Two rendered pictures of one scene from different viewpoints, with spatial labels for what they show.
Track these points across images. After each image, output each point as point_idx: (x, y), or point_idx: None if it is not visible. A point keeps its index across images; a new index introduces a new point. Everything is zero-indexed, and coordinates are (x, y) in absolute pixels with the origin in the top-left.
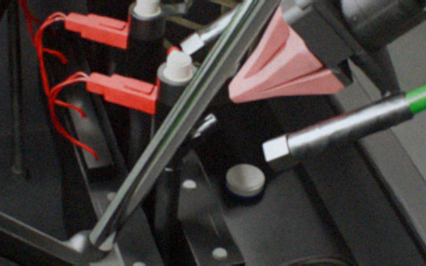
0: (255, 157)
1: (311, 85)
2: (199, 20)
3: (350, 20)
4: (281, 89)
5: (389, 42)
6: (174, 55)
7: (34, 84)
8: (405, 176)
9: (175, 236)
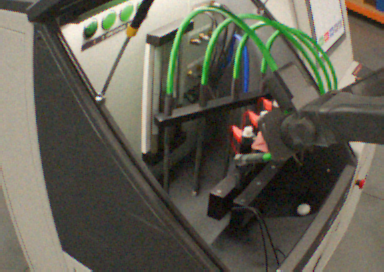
0: (315, 206)
1: (262, 147)
2: (324, 153)
3: None
4: (258, 146)
5: None
6: (248, 127)
7: None
8: (321, 218)
9: (239, 192)
